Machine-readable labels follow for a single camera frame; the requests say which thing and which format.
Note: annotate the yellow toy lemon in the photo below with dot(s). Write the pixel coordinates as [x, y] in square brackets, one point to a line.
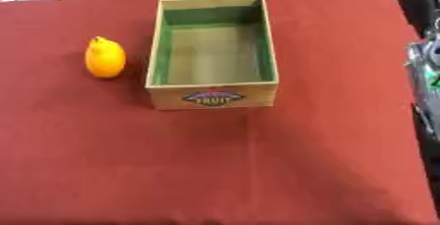
[105, 58]

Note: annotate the tan cardboard box green inside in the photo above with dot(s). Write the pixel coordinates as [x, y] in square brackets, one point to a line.
[212, 55]

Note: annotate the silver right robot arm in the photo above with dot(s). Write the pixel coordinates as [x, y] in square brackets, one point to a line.
[427, 78]

